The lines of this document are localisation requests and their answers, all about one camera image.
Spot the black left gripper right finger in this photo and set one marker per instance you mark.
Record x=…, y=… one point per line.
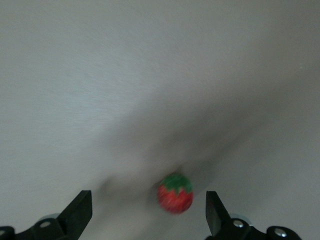
x=217, y=220

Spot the red toy strawberry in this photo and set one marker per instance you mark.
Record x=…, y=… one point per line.
x=175, y=197

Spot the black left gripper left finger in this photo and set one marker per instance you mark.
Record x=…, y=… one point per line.
x=75, y=215

